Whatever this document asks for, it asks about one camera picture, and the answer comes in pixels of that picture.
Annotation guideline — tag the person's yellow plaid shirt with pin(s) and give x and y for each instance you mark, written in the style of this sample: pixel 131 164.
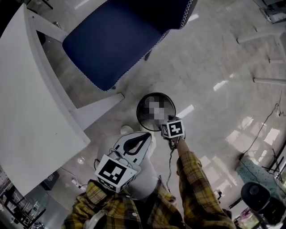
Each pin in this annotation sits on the person's yellow plaid shirt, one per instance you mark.
pixel 156 212

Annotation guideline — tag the person's left forearm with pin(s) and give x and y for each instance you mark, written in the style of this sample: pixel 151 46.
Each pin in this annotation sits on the person's left forearm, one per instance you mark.
pixel 96 194

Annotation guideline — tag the person's right forearm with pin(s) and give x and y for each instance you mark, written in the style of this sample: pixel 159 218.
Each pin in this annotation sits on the person's right forearm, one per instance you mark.
pixel 192 176

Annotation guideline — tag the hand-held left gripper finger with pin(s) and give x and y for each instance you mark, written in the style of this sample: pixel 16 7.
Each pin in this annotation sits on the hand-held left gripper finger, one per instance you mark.
pixel 119 144
pixel 143 154

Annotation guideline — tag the blue chair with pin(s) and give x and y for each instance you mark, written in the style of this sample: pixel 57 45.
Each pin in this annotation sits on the blue chair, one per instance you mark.
pixel 111 44

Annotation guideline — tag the white side table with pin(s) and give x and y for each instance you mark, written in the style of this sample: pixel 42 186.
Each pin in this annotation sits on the white side table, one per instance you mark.
pixel 257 36

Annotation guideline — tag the person's white trousers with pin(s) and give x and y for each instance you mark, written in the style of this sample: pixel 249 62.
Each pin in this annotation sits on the person's white trousers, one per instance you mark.
pixel 147 176

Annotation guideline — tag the light blue patterned cloth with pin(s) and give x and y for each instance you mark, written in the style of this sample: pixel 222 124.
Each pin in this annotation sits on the light blue patterned cloth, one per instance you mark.
pixel 254 172

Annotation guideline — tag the black equipment case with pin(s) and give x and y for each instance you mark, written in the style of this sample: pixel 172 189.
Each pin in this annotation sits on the black equipment case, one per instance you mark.
pixel 274 210

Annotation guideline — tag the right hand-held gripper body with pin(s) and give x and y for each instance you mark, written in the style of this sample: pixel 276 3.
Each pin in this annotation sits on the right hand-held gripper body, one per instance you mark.
pixel 174 129

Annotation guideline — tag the black round device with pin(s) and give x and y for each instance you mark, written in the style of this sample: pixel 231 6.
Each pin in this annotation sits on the black round device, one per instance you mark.
pixel 254 192

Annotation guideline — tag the black mesh waste bin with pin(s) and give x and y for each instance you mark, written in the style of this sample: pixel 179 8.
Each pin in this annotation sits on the black mesh waste bin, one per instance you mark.
pixel 140 111

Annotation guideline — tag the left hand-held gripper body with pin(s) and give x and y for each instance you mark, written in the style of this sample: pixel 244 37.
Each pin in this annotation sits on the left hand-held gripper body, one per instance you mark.
pixel 111 172

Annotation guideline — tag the black box with white logo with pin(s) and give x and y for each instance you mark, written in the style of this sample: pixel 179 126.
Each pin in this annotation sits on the black box with white logo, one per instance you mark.
pixel 50 180

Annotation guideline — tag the white power strip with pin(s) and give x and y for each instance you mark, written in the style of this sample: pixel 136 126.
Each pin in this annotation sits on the white power strip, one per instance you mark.
pixel 78 185

